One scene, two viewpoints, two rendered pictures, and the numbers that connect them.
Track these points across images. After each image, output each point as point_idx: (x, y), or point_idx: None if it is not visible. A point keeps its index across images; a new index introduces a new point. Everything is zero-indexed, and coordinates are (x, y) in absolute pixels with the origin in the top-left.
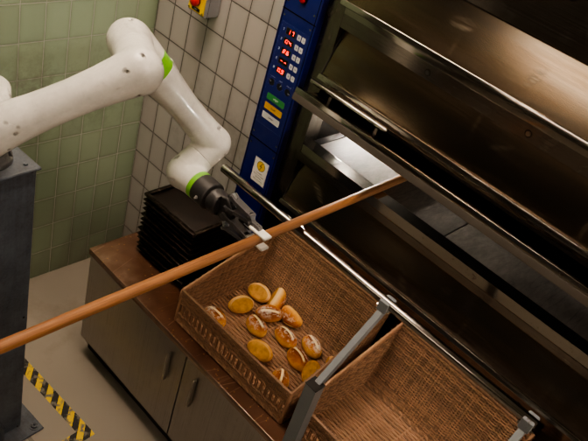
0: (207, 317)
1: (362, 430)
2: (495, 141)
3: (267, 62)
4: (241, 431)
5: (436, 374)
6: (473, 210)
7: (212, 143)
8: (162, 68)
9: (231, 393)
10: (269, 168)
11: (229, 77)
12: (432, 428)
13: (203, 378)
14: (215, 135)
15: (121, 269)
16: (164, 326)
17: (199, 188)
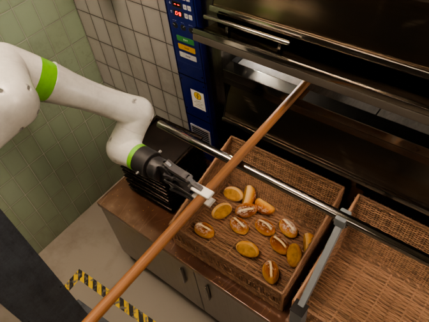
0: (195, 242)
1: (352, 292)
2: (408, 16)
3: (165, 8)
4: (253, 319)
5: (402, 230)
6: (406, 103)
7: (133, 117)
8: (30, 92)
9: (235, 295)
10: (203, 96)
11: (144, 30)
12: (411, 272)
13: (210, 284)
14: (133, 109)
15: (124, 211)
16: (168, 252)
17: (137, 164)
